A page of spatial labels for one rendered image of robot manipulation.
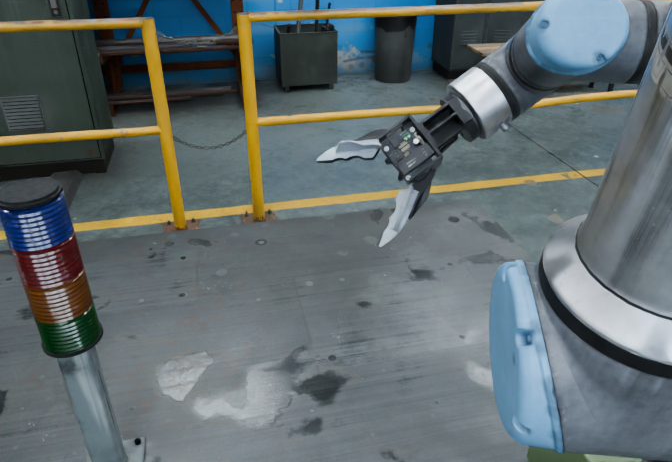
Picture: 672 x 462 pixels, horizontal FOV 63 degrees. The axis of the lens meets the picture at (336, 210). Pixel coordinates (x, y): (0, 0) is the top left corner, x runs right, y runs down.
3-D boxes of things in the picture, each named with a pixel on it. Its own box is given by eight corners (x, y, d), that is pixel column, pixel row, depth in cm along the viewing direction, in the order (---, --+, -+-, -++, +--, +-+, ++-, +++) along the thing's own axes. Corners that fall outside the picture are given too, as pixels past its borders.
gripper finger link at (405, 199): (375, 244, 71) (396, 177, 72) (378, 246, 77) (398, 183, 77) (398, 252, 71) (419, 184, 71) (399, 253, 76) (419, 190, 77)
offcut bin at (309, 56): (329, 77, 530) (329, -13, 490) (340, 91, 490) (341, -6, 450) (275, 81, 520) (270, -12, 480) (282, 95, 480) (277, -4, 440)
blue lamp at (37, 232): (0, 256, 52) (-14, 214, 50) (17, 224, 57) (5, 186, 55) (68, 248, 53) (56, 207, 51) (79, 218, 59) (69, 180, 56)
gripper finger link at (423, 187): (386, 211, 75) (406, 152, 76) (387, 213, 77) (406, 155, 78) (419, 222, 75) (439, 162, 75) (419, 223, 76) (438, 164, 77)
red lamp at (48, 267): (14, 293, 54) (0, 256, 52) (29, 260, 60) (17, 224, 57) (78, 285, 56) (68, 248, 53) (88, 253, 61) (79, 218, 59)
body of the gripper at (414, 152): (371, 138, 71) (447, 82, 70) (376, 152, 79) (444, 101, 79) (407, 185, 70) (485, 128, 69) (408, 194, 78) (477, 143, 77)
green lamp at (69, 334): (38, 360, 59) (26, 328, 57) (50, 324, 64) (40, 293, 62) (97, 351, 60) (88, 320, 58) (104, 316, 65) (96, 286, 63)
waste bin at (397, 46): (404, 72, 547) (408, 8, 518) (418, 82, 514) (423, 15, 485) (367, 74, 540) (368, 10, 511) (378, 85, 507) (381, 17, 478)
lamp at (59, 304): (26, 328, 57) (14, 293, 54) (40, 293, 62) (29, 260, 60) (88, 320, 58) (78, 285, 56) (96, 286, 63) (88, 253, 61)
